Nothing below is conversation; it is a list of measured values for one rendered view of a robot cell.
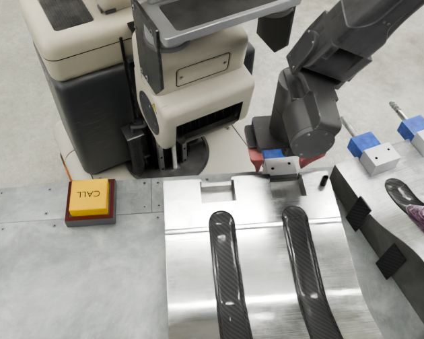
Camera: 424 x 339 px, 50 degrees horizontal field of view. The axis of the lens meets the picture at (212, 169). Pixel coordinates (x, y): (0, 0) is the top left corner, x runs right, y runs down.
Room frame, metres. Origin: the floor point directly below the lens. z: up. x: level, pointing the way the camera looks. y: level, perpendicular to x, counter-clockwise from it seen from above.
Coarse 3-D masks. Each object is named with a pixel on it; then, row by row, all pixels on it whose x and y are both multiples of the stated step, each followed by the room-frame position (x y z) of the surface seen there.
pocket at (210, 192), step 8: (200, 184) 0.40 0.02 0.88; (208, 184) 0.40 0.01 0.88; (216, 184) 0.40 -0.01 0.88; (224, 184) 0.40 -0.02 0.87; (232, 184) 0.40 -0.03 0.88; (208, 192) 0.39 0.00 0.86; (216, 192) 0.39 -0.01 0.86; (224, 192) 0.39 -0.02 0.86; (232, 192) 0.40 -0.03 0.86; (208, 200) 0.38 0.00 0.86; (216, 200) 0.38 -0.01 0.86; (224, 200) 0.38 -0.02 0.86; (232, 200) 0.38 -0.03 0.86
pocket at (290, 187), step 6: (270, 180) 0.41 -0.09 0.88; (276, 180) 0.41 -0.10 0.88; (282, 180) 0.41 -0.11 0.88; (288, 180) 0.41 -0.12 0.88; (294, 180) 0.41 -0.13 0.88; (300, 180) 0.41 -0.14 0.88; (276, 186) 0.41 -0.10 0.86; (282, 186) 0.41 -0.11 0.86; (288, 186) 0.41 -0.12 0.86; (294, 186) 0.41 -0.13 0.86; (300, 186) 0.41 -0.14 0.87; (276, 192) 0.40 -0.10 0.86; (282, 192) 0.40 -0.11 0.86; (288, 192) 0.40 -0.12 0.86; (294, 192) 0.40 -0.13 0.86; (300, 192) 0.40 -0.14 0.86
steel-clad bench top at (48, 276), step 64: (0, 192) 0.42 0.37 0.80; (64, 192) 0.42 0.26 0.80; (128, 192) 0.43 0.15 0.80; (0, 256) 0.30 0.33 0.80; (64, 256) 0.30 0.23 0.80; (128, 256) 0.31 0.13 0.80; (0, 320) 0.20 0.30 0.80; (64, 320) 0.20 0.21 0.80; (128, 320) 0.21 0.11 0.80; (384, 320) 0.22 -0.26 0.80
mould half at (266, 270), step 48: (192, 192) 0.38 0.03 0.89; (240, 192) 0.38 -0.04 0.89; (192, 240) 0.30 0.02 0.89; (240, 240) 0.30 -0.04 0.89; (336, 240) 0.30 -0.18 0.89; (192, 288) 0.23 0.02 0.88; (288, 288) 0.23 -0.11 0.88; (336, 288) 0.23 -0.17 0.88; (192, 336) 0.16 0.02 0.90; (288, 336) 0.16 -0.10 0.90
